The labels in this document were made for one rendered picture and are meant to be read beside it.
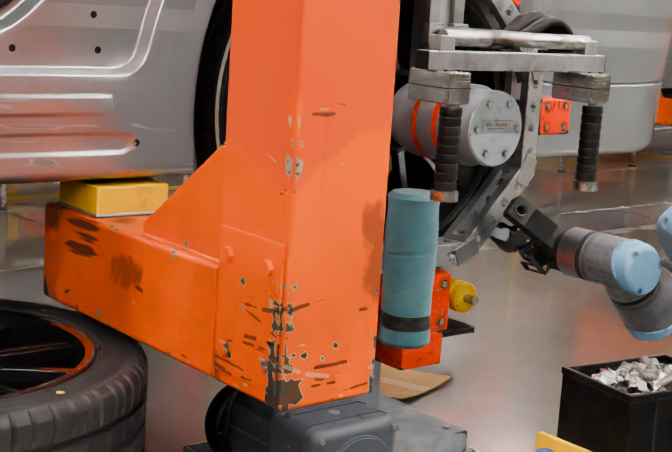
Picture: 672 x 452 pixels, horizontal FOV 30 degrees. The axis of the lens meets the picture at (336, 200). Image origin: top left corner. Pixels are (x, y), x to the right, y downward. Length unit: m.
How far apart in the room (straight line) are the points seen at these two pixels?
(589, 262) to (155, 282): 0.79
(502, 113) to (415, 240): 0.26
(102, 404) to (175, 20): 0.65
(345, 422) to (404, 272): 0.27
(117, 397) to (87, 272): 0.32
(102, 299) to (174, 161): 0.26
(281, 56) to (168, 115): 0.51
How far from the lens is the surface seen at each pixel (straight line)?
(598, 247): 2.24
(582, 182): 2.19
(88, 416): 1.74
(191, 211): 1.81
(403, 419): 2.55
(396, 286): 2.08
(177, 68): 2.07
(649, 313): 2.29
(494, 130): 2.11
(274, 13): 1.60
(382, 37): 1.63
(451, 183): 1.95
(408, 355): 2.27
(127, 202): 2.05
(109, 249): 1.97
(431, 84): 1.95
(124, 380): 1.81
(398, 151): 2.31
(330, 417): 1.98
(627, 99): 2.87
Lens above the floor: 1.06
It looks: 9 degrees down
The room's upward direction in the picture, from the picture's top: 4 degrees clockwise
